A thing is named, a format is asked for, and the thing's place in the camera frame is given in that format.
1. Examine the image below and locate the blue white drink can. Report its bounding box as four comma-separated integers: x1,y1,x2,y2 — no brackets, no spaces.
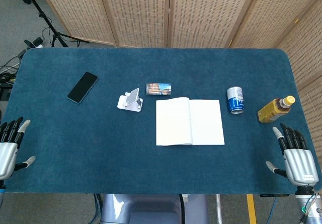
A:
226,86,246,115

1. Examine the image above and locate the white notebook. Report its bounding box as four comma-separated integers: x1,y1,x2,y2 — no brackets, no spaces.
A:
155,97,225,146

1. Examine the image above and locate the woven folding screen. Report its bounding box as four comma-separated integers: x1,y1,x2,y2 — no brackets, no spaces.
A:
35,0,322,157

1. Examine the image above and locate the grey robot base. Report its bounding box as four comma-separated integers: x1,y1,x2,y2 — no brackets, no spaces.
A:
100,193,210,224

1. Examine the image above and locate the clear snack jar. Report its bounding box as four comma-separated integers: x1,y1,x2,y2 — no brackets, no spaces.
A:
145,83,173,96

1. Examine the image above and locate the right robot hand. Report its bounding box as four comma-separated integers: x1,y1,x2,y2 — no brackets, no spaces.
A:
265,123,319,187

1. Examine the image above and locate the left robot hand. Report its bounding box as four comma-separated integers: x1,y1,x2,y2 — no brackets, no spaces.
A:
0,116,36,181

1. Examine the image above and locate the blue felt table mat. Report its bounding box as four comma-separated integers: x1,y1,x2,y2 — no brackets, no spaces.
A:
1,47,311,195

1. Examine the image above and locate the yellow tea bottle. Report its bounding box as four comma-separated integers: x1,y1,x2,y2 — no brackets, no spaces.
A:
257,95,296,124

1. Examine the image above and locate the black smartphone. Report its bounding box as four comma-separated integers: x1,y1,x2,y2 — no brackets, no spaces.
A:
66,71,99,105

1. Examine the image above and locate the black power adapter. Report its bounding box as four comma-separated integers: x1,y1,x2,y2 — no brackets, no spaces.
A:
24,38,45,48

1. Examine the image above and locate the black tripod stand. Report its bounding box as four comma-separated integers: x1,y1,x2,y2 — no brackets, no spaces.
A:
21,0,89,48

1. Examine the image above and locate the white phone stand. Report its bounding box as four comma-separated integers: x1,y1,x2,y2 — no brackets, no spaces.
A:
117,88,144,113

